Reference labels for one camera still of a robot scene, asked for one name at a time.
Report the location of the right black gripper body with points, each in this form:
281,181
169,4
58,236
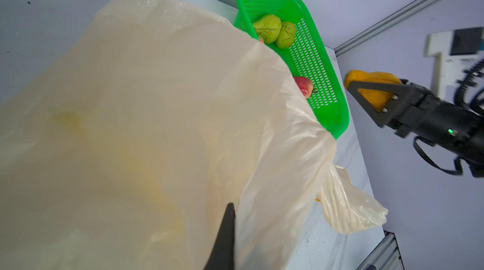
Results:
436,122

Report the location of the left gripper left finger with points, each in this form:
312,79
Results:
222,255

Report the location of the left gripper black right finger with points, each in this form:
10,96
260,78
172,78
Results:
386,103

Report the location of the beige plastic bag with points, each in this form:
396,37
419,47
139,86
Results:
126,152

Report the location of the red fake strawberry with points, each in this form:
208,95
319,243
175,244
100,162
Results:
305,85

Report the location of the green fake round fruit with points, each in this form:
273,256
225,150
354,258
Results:
286,36

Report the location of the green fake pear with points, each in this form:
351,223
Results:
268,28

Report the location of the green plastic basket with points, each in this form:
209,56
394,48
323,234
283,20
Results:
307,57

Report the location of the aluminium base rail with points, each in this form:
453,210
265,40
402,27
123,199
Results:
385,256

